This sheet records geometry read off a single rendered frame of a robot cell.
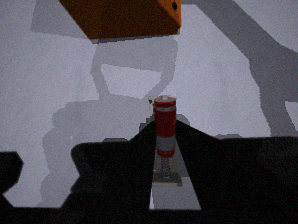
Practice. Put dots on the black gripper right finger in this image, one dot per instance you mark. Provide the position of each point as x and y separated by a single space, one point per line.
209 160

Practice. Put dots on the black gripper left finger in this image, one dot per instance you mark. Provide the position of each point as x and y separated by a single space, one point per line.
136 155

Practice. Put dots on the red and grey battery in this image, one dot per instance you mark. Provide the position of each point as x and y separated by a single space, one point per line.
165 120

